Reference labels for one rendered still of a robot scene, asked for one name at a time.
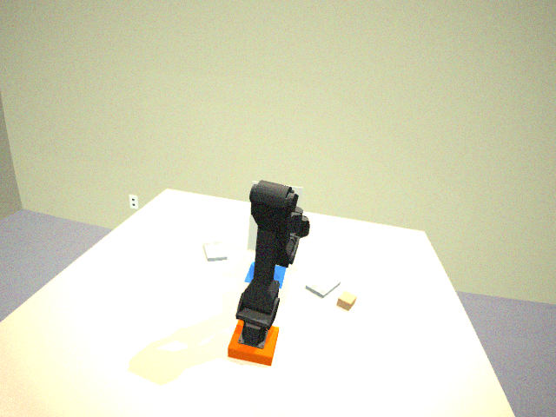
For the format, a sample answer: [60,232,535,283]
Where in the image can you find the blue flat square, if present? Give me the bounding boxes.
[245,261,286,289]

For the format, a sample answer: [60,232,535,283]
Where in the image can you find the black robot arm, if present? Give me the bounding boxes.
[235,180,310,349]

